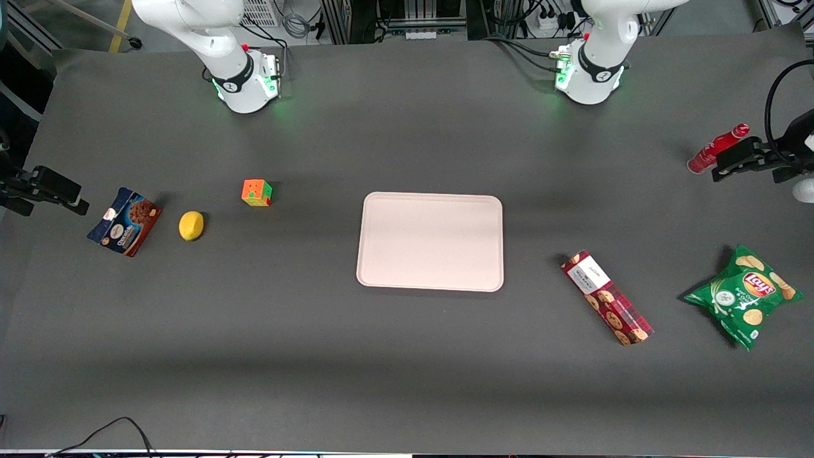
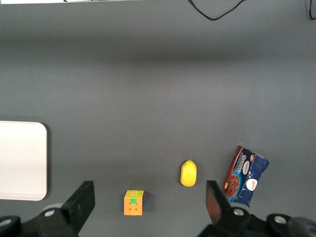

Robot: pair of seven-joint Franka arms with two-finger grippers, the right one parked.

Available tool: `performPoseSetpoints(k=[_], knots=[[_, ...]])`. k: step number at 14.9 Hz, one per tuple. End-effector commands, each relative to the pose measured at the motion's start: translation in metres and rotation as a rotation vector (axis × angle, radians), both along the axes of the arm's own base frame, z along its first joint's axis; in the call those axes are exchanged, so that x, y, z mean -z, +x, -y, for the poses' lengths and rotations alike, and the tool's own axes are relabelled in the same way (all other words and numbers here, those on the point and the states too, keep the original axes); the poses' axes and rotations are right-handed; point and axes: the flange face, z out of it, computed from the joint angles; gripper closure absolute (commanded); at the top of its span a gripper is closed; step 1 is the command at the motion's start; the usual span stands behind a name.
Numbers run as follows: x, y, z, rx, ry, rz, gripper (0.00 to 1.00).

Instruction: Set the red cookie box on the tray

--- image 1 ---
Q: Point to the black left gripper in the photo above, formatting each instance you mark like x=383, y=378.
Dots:
x=779, y=157

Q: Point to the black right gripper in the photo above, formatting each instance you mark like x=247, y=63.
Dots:
x=14, y=188

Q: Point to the red cookie box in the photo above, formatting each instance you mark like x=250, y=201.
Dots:
x=607, y=299

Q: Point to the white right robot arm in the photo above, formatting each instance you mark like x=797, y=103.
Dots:
x=232, y=76

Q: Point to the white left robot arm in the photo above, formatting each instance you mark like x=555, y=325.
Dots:
x=594, y=70

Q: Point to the blue chocolate cookie bag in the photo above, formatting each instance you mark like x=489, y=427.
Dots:
x=126, y=222

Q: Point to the white vented box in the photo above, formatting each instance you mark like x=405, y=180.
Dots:
x=261, y=13

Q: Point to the pale pink plastic tray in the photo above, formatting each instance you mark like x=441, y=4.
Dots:
x=430, y=242

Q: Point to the red drink bottle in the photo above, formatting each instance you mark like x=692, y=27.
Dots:
x=704, y=156

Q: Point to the yellow lemon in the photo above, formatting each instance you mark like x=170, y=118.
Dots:
x=191, y=226

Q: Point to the green chips bag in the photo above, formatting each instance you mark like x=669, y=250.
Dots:
x=743, y=296

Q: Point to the black caster wheel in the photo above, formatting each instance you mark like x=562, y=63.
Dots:
x=135, y=42

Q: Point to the colourful puzzle cube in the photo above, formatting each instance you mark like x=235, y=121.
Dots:
x=256, y=193

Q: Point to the white power strip with plugs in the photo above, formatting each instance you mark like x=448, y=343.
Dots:
x=553, y=22

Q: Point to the small white power strip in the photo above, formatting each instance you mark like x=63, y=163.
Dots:
x=422, y=34

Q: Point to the dark grey table mat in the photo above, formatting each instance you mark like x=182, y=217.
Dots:
x=407, y=369

